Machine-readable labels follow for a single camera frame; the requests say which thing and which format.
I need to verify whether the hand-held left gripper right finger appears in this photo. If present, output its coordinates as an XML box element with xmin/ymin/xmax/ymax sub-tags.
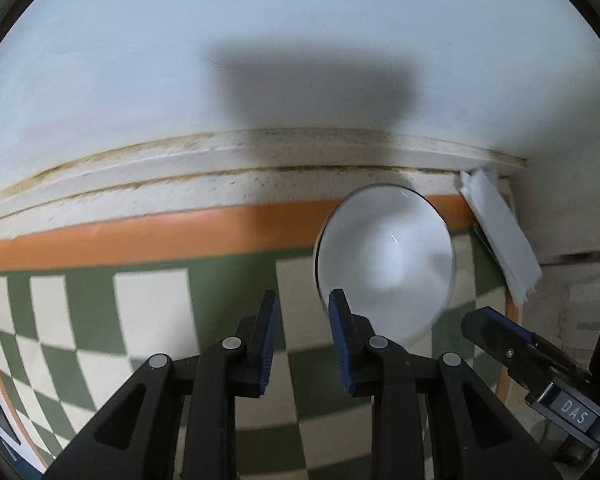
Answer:
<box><xmin>327</xmin><ymin>288</ymin><xmax>563</xmax><ymax>480</ymax></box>

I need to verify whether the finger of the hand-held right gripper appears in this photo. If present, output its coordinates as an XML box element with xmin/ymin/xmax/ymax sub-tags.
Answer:
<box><xmin>481</xmin><ymin>307</ymin><xmax>592</xmax><ymax>384</ymax></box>
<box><xmin>461</xmin><ymin>312</ymin><xmax>556</xmax><ymax>396</ymax></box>

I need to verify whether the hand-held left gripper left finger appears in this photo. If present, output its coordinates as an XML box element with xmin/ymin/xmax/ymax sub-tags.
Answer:
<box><xmin>45</xmin><ymin>289</ymin><xmax>281</xmax><ymax>480</ymax></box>

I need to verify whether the tall white bowl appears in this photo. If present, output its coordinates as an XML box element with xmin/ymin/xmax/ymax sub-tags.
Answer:
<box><xmin>313</xmin><ymin>184</ymin><xmax>457</xmax><ymax>348</ymax></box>

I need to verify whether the folded white cloth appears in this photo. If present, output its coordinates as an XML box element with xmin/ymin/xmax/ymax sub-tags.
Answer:
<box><xmin>459</xmin><ymin>167</ymin><xmax>543</xmax><ymax>307</ymax></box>

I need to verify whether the green checkered tablecloth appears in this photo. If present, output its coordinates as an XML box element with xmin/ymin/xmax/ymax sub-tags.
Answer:
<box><xmin>0</xmin><ymin>195</ymin><xmax>523</xmax><ymax>480</ymax></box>

